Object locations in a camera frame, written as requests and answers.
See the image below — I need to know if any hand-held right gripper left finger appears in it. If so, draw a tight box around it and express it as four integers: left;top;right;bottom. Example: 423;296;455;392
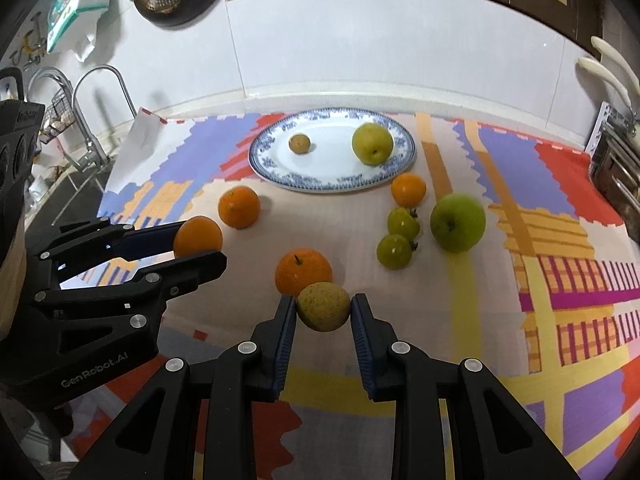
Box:
72;294;301;480

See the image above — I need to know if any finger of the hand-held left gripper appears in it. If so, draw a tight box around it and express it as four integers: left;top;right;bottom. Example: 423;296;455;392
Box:
32;251;228;331
27;217;193;286

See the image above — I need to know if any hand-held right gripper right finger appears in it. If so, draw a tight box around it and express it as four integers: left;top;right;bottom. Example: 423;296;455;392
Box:
350;292;583;480

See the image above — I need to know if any orange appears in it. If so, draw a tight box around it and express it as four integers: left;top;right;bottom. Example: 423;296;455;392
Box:
218;185;261;230
274;248;334;296
173;215;224;259
391;172;427;208

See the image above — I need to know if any yellow-brown kiwi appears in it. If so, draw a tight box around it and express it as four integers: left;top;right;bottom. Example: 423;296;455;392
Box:
297;282;352;333

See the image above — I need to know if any small green lime front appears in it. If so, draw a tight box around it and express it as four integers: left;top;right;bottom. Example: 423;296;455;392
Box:
376;233;415;270

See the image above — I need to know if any small green lime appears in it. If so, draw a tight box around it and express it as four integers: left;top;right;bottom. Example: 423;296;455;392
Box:
376;233;415;270
387;207;421;241

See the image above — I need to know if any small green lime back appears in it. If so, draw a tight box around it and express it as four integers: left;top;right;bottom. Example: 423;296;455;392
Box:
387;207;421;241

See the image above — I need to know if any blue patterned white plate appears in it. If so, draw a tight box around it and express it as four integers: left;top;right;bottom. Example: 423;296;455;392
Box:
248;107;417;194

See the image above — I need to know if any green apple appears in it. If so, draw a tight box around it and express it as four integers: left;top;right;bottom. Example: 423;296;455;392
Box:
430;193;487;254

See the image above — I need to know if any stainless steel sink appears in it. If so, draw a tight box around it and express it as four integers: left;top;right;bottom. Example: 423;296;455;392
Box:
20;160;116;231

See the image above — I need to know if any large chrome faucet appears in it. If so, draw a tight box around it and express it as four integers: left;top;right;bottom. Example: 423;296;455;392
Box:
26;67;113;171

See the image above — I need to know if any colourful patterned tablecloth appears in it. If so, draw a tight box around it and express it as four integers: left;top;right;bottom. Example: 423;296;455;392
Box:
60;107;640;480

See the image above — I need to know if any thin gooseneck faucet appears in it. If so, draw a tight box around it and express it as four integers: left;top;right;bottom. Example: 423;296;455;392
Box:
72;64;137;121

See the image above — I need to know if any yellow-green pear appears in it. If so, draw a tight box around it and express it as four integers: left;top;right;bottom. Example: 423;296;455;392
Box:
351;122;395;165

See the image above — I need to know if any black wire basket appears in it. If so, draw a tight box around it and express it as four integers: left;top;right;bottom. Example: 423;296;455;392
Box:
37;87;76;146

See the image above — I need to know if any yellow wall tap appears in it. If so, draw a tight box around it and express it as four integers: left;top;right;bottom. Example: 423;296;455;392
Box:
10;15;48;68

